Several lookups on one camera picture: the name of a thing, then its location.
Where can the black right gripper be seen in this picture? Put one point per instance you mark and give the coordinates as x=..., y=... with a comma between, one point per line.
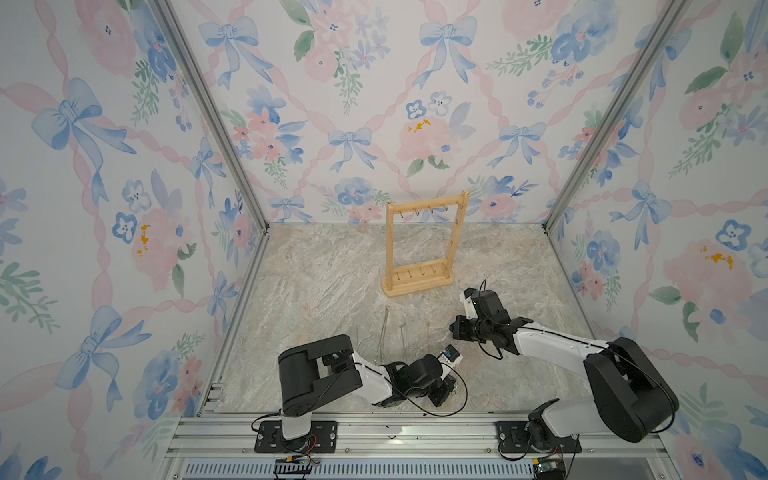
x=458, y=330

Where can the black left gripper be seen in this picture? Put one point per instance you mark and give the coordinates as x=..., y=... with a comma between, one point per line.
x=443, y=388

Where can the wooden jewelry display stand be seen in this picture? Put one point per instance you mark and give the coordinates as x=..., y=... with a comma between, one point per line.
x=414, y=278

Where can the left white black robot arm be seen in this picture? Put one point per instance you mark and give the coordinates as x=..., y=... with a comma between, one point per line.
x=320, y=372

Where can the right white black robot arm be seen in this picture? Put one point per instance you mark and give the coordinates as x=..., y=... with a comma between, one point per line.
x=628, y=395

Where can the green circuit board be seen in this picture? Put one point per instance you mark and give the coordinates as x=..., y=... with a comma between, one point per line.
x=549, y=469

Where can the right aluminium corner profile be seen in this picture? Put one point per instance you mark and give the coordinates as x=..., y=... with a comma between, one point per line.
x=658, y=37

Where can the aluminium corner profile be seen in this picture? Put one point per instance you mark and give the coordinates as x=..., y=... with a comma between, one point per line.
x=658, y=37
x=169, y=24

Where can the left aluminium corner profile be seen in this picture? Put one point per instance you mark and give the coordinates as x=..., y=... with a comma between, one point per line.
x=169, y=24

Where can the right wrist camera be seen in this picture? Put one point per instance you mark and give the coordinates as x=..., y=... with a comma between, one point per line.
x=468, y=299

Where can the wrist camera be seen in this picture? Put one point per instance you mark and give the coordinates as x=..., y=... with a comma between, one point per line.
x=468, y=299
x=449, y=359

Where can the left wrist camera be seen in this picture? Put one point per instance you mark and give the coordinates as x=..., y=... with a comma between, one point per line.
x=449, y=359

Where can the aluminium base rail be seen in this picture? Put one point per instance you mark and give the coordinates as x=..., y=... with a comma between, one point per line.
x=398, y=445

